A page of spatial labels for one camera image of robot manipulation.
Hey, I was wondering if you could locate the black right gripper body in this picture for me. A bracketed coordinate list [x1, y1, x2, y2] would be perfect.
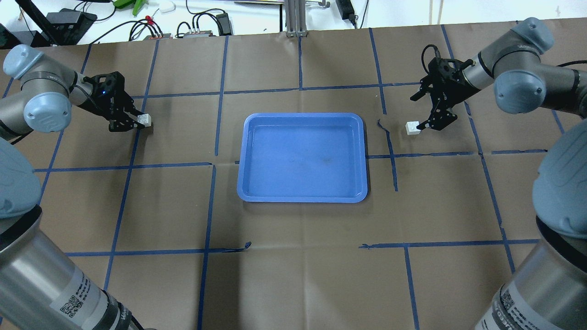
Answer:
[420, 58, 468, 108]

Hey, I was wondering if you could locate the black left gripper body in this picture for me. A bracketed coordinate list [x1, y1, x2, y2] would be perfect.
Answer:
[84, 71, 124, 121]

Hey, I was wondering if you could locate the white block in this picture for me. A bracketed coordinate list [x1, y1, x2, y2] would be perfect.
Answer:
[405, 121, 421, 136]
[137, 114, 152, 127]

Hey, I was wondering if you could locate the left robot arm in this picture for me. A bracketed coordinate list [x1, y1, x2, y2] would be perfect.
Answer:
[0, 44, 152, 330]

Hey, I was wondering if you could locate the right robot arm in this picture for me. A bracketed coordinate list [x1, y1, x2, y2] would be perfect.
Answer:
[108, 22, 561, 330]

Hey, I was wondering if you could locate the blue plastic tray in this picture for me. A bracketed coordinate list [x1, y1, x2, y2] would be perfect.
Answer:
[236, 113, 368, 204]

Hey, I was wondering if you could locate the black device on bench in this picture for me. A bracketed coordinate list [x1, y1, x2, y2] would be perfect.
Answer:
[47, 8, 97, 38]

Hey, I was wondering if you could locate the black power adapter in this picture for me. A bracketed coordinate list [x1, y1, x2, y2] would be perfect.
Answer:
[335, 0, 356, 25]

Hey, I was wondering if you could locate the grey connector box with cables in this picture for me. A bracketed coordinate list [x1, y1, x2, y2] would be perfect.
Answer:
[175, 31, 215, 39]

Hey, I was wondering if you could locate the aluminium frame post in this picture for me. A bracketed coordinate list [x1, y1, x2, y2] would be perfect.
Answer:
[284, 0, 308, 38]

